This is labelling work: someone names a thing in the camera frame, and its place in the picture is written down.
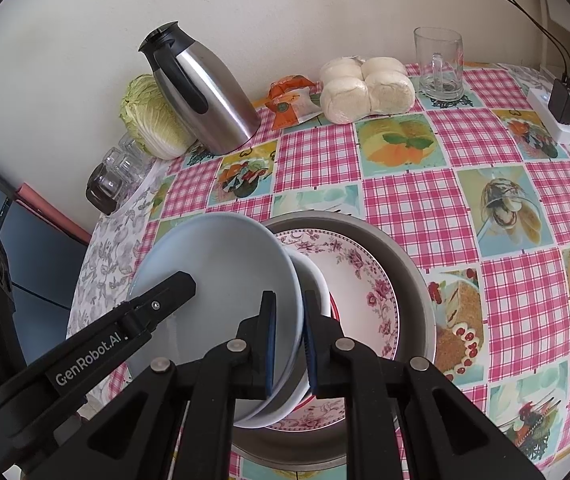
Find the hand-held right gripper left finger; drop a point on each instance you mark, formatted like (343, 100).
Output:
(270, 345)

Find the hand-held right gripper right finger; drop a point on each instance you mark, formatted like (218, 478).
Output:
(310, 350)

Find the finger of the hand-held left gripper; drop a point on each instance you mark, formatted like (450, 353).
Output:
(165, 300)

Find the strawberry print bowl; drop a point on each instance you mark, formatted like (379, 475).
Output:
(333, 308)

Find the light blue bowl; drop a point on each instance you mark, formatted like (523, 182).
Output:
(225, 270)

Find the small white bowl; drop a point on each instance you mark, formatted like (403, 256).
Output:
(312, 280)

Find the pink floral round plate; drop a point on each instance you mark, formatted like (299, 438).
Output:
(360, 280)

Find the stainless steel plate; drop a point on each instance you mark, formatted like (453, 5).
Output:
(405, 280)

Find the blue cabinet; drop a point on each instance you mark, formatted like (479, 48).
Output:
(40, 260)

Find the dark glass jar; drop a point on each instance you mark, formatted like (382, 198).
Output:
(102, 192)

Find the pink board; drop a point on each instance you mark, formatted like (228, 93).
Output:
(50, 210)

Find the clear drinking glasses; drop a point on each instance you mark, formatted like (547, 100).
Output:
(127, 157)

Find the napa cabbage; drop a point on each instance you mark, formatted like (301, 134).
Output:
(150, 120)

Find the stainless steel thermos jug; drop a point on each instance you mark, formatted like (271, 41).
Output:
(215, 105)

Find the white and orange snack packet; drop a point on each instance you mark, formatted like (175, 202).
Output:
(295, 107)

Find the bag of steamed buns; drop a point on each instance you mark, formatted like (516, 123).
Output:
(365, 92)

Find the clear glass mug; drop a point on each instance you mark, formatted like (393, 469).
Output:
(440, 80)

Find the white power strip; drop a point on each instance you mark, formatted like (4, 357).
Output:
(540, 102)

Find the black charger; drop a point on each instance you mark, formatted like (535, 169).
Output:
(564, 102)

